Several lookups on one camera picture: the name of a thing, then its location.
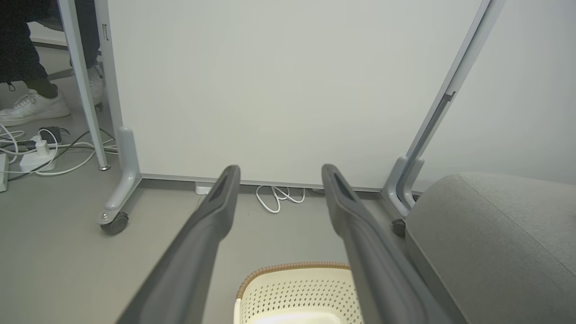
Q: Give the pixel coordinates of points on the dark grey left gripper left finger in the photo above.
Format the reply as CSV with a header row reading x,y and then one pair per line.
x,y
198,243

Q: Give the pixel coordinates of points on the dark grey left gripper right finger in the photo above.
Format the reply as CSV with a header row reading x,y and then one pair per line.
x,y
369,252

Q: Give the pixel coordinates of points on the cream perforated laundry basket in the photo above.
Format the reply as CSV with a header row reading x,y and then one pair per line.
x,y
297,292

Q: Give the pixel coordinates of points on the black caster wheel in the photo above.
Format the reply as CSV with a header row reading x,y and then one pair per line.
x,y
115,223
398,227

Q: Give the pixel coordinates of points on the small white plug box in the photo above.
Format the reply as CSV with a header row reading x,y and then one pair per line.
x,y
203,188

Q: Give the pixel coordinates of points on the grey fabric sofa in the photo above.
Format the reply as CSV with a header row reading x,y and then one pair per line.
x,y
495,252

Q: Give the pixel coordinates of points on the white charger plug block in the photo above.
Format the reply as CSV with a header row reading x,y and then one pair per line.
x,y
38,157

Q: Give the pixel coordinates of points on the black power adapter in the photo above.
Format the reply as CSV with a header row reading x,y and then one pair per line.
x,y
50,135

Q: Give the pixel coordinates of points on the white sneaker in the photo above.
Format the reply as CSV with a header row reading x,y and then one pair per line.
x,y
33,108
96,85

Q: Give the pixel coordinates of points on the light grey table leg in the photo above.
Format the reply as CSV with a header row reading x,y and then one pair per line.
x,y
85,90

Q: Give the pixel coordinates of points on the person leg dark trousers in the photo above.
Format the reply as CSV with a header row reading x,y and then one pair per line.
x,y
20,49
87,27

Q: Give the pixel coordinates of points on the white partition panel grey frame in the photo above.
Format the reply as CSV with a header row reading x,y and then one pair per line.
x,y
279,90
531,90

